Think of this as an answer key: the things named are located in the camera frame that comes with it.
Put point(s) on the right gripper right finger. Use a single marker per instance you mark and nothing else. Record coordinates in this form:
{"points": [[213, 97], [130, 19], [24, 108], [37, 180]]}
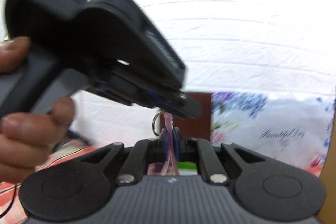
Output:
{"points": [[202, 154]]}

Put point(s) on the purple keychain with ring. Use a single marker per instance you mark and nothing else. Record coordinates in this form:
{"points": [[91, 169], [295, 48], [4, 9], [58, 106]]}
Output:
{"points": [[170, 166]]}

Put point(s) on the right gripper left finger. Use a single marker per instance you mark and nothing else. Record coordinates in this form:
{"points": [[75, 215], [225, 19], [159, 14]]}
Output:
{"points": [[144, 152]]}

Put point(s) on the person's left hand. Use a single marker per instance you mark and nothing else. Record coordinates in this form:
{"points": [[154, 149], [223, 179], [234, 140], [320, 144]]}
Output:
{"points": [[27, 139]]}

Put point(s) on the green open storage box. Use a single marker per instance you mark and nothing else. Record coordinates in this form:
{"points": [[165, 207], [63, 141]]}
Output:
{"points": [[187, 168]]}

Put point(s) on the floral bedding package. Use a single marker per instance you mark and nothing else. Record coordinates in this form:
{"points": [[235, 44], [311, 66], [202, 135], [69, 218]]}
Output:
{"points": [[296, 130]]}

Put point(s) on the plaid red blanket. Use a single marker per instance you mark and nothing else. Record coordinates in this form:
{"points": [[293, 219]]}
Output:
{"points": [[9, 192]]}

